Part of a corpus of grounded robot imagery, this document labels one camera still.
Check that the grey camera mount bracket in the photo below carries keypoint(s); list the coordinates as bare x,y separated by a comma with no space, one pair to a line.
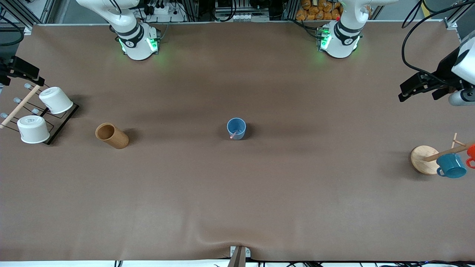
239,256

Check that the wooden mug tree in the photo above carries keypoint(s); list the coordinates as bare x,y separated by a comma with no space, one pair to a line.
423,159

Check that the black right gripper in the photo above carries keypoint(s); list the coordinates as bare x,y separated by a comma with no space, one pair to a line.
19,68

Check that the light blue plastic cup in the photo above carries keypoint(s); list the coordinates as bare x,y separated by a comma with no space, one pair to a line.
237,126

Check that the bag of orange bread rolls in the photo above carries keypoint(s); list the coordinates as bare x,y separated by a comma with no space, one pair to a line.
315,10

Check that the orange mug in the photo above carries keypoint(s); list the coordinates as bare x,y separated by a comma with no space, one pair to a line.
471,152

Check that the wooden cylinder chopstick holder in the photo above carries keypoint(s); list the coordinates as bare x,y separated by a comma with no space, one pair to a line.
113,136

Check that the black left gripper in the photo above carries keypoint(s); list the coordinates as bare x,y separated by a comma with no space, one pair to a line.
444,70

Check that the white power strip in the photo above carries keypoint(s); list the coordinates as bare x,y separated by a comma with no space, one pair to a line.
163,11

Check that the teal enamel mug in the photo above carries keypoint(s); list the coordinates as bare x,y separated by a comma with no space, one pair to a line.
451,166

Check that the white paper cup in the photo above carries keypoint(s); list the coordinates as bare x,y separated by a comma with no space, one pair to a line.
33,129
57,100

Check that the pink chopstick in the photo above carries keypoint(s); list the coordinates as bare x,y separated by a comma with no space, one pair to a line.
233,135

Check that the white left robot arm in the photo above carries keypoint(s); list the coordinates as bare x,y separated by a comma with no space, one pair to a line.
339,40

